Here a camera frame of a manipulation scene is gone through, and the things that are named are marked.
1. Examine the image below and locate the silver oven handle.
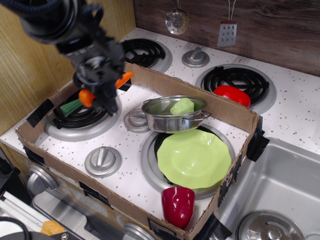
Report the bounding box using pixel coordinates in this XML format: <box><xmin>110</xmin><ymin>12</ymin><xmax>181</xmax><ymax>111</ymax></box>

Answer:
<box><xmin>32</xmin><ymin>191</ymin><xmax>124</xmax><ymax>240</ymax></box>

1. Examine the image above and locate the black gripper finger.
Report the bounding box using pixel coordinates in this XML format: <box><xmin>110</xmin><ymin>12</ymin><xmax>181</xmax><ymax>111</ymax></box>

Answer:
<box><xmin>96</xmin><ymin>94</ymin><xmax>119</xmax><ymax>115</ymax></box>

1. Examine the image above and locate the black burner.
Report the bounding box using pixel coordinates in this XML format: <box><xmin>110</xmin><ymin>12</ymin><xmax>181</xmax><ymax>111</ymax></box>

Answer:
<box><xmin>44</xmin><ymin>97</ymin><xmax>122</xmax><ymax>142</ymax></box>
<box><xmin>121</xmin><ymin>38</ymin><xmax>173</xmax><ymax>73</ymax></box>
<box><xmin>195</xmin><ymin>64</ymin><xmax>277</xmax><ymax>115</ymax></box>
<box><xmin>140</xmin><ymin>124</ymin><xmax>236</xmax><ymax>200</ymax></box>

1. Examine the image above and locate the red toy pepper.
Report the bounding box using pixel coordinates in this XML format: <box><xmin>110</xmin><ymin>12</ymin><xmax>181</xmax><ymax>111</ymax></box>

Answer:
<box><xmin>213</xmin><ymin>85</ymin><xmax>251</xmax><ymax>108</ymax></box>

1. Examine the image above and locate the silver slotted spoon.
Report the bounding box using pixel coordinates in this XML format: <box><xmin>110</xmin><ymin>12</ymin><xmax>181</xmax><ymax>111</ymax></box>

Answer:
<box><xmin>165</xmin><ymin>0</ymin><xmax>189</xmax><ymax>36</ymax></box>

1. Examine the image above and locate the left silver oven knob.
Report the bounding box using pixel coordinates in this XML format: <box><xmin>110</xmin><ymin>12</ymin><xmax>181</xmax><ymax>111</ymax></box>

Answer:
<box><xmin>27</xmin><ymin>165</ymin><xmax>58</xmax><ymax>196</ymax></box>

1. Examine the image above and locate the front right black burner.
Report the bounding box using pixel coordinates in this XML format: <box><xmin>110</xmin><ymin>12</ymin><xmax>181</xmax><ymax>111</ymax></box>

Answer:
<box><xmin>140</xmin><ymin>124</ymin><xmax>236</xmax><ymax>200</ymax></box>

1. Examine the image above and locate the middle silver stove knob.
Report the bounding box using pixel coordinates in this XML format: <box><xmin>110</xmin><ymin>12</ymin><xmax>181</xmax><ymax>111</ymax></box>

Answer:
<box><xmin>124</xmin><ymin>108</ymin><xmax>150</xmax><ymax>134</ymax></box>

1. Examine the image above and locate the back right black burner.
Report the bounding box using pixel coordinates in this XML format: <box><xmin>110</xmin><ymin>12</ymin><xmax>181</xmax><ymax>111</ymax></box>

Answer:
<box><xmin>195</xmin><ymin>64</ymin><xmax>277</xmax><ymax>115</ymax></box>

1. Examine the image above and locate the front silver stove knob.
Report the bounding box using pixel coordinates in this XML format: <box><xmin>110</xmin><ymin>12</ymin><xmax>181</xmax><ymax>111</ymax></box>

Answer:
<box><xmin>84</xmin><ymin>146</ymin><xmax>122</xmax><ymax>178</ymax></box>

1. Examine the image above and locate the right silver oven knob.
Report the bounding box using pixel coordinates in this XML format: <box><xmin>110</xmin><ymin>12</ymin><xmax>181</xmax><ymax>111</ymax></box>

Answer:
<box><xmin>122</xmin><ymin>222</ymin><xmax>150</xmax><ymax>240</ymax></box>

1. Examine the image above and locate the back silver stove knob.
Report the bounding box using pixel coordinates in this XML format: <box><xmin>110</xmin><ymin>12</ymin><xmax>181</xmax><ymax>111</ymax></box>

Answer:
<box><xmin>181</xmin><ymin>47</ymin><xmax>210</xmax><ymax>68</ymax></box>

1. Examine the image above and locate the front left black burner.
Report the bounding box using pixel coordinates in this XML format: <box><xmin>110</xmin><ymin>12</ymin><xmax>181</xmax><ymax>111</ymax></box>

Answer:
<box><xmin>44</xmin><ymin>97</ymin><xmax>122</xmax><ymax>142</ymax></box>

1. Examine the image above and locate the orange sponge piece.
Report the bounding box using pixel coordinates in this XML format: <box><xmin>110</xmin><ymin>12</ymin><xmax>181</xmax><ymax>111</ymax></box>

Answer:
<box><xmin>40</xmin><ymin>220</ymin><xmax>66</xmax><ymax>236</ymax></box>

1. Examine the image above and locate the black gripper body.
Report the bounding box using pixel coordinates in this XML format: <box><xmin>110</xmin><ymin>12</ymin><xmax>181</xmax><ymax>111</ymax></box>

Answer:
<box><xmin>56</xmin><ymin>30</ymin><xmax>125</xmax><ymax>100</ymax></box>

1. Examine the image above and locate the silver metal pot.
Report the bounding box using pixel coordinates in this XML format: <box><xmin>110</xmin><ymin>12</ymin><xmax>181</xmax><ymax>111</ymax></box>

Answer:
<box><xmin>141</xmin><ymin>95</ymin><xmax>212</xmax><ymax>134</ymax></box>

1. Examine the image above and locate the brown cardboard fence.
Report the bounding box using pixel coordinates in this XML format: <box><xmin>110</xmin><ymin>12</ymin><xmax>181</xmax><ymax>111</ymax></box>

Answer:
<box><xmin>16</xmin><ymin>63</ymin><xmax>261</xmax><ymax>240</ymax></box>

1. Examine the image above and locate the orange toy carrot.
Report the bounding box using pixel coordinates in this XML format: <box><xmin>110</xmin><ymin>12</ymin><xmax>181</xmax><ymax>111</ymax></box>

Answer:
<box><xmin>59</xmin><ymin>71</ymin><xmax>134</xmax><ymax>117</ymax></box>

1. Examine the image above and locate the back left black burner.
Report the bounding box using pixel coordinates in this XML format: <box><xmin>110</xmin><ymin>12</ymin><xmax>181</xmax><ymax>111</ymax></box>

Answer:
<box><xmin>121</xmin><ymin>38</ymin><xmax>173</xmax><ymax>73</ymax></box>

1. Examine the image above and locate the light green plastic plate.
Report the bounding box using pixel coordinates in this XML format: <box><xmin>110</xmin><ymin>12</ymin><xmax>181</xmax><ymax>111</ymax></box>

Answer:
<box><xmin>156</xmin><ymin>129</ymin><xmax>232</xmax><ymax>189</ymax></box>

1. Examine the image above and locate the silver slotted spatula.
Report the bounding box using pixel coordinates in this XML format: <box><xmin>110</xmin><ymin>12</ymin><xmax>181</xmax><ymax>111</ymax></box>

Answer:
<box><xmin>217</xmin><ymin>0</ymin><xmax>238</xmax><ymax>48</ymax></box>

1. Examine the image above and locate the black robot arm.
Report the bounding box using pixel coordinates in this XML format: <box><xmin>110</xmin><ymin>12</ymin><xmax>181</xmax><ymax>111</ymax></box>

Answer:
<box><xmin>0</xmin><ymin>0</ymin><xmax>125</xmax><ymax>115</ymax></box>

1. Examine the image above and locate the grey toy sink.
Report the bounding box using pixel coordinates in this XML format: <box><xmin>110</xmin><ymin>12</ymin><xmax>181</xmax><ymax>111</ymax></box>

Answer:
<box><xmin>218</xmin><ymin>138</ymin><xmax>320</xmax><ymax>240</ymax></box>

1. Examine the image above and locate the dark red plastic cup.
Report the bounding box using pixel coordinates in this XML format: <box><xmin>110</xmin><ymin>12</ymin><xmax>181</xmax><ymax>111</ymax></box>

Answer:
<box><xmin>161</xmin><ymin>186</ymin><xmax>195</xmax><ymax>229</ymax></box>

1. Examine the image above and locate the silver stove knob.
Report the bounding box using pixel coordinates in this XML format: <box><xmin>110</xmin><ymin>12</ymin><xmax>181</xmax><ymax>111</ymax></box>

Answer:
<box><xmin>124</xmin><ymin>108</ymin><xmax>150</xmax><ymax>134</ymax></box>
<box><xmin>84</xmin><ymin>146</ymin><xmax>122</xmax><ymax>178</ymax></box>
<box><xmin>181</xmin><ymin>47</ymin><xmax>210</xmax><ymax>68</ymax></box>

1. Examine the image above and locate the silver oven knob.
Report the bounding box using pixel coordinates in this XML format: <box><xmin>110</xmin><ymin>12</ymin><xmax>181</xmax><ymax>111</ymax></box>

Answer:
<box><xmin>27</xmin><ymin>165</ymin><xmax>58</xmax><ymax>196</ymax></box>
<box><xmin>122</xmin><ymin>222</ymin><xmax>150</xmax><ymax>240</ymax></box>

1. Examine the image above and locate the green toy lettuce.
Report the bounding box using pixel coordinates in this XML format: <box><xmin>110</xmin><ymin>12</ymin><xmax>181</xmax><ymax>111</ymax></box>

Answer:
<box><xmin>170</xmin><ymin>97</ymin><xmax>195</xmax><ymax>115</ymax></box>

